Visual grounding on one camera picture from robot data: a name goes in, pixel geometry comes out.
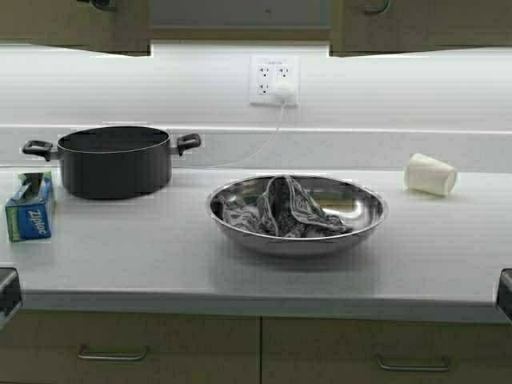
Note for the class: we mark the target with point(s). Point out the grey patterned cloth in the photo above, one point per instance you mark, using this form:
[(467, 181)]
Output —
[(283, 210)]

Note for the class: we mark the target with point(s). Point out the stainless steel bowl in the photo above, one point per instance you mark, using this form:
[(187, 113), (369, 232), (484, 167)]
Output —
[(360, 207)]

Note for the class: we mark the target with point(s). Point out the cabinet door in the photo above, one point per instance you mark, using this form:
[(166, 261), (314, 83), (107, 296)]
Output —
[(111, 27), (394, 27)]

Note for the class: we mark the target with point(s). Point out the black cooking pot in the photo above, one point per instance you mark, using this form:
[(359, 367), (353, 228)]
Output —
[(114, 162)]

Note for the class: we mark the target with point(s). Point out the middle lower drawer front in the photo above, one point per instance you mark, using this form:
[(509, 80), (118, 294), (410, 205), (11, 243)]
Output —
[(306, 350)]

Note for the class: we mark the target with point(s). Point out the drawer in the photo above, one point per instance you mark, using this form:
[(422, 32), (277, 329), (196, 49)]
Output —
[(306, 350), (101, 347)]

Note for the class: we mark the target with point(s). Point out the white paper cup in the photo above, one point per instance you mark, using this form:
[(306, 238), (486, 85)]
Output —
[(429, 175)]

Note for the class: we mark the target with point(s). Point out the blue Ziploc box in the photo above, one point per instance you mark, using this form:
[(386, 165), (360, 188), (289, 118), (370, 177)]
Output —
[(29, 211)]

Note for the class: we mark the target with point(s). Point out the left lower drawer front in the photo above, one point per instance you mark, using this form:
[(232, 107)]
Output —
[(101, 347)]

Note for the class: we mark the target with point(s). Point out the white wall outlet plate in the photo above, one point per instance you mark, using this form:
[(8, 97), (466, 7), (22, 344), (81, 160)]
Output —
[(274, 80)]

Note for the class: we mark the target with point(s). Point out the left robot base rail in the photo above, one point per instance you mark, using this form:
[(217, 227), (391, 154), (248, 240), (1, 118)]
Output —
[(11, 295)]

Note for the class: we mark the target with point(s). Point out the right robot base rail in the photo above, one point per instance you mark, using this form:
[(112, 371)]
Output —
[(504, 294)]

